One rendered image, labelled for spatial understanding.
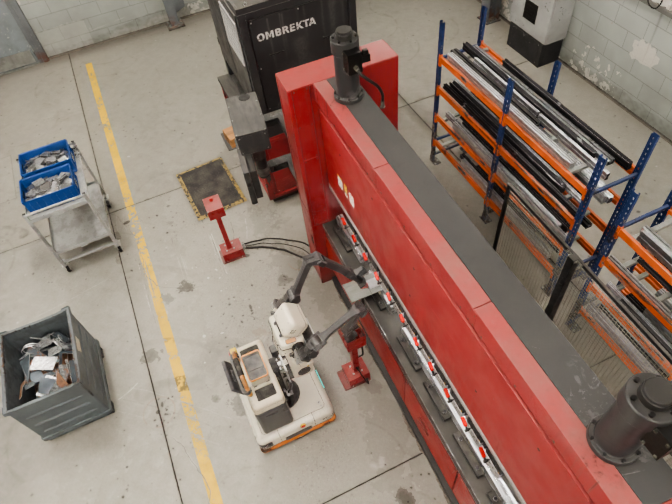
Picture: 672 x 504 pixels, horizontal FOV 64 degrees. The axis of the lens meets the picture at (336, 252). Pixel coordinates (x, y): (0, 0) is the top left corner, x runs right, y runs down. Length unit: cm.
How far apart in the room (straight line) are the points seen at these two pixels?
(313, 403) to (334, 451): 44
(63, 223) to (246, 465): 335
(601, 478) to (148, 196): 570
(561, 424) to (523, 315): 51
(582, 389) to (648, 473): 37
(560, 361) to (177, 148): 583
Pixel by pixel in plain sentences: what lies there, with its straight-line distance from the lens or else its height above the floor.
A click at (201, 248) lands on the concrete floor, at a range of 605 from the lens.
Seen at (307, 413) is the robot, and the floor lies 28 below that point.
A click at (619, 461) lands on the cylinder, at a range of 239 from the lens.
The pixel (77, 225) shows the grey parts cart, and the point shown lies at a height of 33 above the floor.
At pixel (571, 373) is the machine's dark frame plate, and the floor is 230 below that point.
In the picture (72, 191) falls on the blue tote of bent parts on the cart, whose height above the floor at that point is 94.
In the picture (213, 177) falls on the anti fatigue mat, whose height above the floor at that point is 1.
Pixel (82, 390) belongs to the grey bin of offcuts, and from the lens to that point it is 488.
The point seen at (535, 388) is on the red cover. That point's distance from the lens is 244.
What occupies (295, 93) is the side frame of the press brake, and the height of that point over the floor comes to 227.
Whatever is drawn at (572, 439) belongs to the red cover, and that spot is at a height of 230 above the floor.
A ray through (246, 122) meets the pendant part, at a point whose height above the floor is 195.
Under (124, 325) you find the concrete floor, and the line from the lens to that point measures 578.
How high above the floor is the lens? 447
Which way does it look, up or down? 52 degrees down
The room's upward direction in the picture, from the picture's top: 8 degrees counter-clockwise
